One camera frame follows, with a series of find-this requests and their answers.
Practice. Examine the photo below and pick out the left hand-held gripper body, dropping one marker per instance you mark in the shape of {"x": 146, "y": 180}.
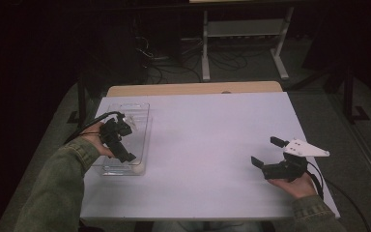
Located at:
{"x": 110, "y": 133}

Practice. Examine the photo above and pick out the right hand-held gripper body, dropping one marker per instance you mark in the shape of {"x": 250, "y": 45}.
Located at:
{"x": 286, "y": 169}

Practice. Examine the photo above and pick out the clear plastic container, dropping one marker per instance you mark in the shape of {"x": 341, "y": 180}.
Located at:
{"x": 141, "y": 135}

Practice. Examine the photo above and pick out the white egg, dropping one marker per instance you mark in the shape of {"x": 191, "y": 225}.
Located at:
{"x": 138, "y": 168}

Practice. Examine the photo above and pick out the person's left hand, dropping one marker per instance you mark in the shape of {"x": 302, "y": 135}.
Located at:
{"x": 93, "y": 137}

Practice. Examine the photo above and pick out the person's right hand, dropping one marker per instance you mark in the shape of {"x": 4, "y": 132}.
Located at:
{"x": 298, "y": 187}

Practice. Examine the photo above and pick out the black metal stand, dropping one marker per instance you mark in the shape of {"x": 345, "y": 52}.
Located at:
{"x": 82, "y": 96}
{"x": 349, "y": 96}

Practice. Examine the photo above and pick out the beige wooden table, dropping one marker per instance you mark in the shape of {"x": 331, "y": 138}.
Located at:
{"x": 193, "y": 88}

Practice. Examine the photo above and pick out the white metal rack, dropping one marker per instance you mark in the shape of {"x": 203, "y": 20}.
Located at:
{"x": 244, "y": 29}

